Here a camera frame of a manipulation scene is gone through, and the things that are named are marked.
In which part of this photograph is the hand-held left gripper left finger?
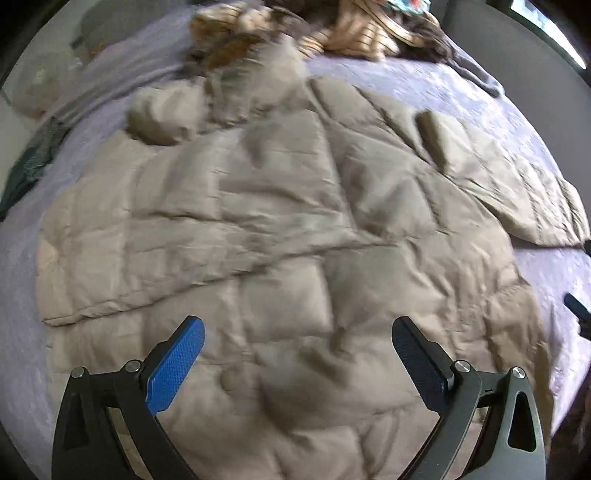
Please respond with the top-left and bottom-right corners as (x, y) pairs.
(52, 315), (206, 480)

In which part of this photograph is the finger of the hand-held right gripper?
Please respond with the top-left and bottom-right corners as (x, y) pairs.
(563, 293), (591, 328)

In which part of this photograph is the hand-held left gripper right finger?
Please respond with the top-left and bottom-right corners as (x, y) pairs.
(391, 316), (546, 480)

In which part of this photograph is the beige puffer jacket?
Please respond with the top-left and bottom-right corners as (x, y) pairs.
(36, 44), (589, 480)

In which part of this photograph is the pile of striped clothes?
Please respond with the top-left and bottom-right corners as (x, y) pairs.
(185, 0), (462, 70)

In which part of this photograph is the lavender embossed bedspread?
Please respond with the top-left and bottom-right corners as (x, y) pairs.
(0, 18), (591, 467)

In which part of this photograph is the dark green garment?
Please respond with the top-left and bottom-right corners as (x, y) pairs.
(0, 115), (72, 220)

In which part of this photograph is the grey cloth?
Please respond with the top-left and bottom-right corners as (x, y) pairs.
(445, 46), (505, 99)

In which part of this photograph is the window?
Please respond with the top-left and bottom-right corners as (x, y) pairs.
(508, 0), (589, 70)

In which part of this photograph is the white fan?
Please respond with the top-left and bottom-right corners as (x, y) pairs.
(11, 48), (77, 118)

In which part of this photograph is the beige striped cloth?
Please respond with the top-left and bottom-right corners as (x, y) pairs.
(190, 0), (441, 63)

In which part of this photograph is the grey padded headboard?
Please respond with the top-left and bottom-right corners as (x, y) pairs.
(69, 0), (153, 54)

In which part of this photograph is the colourful patterned cloth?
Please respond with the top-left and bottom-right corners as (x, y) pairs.
(376, 0), (435, 17)

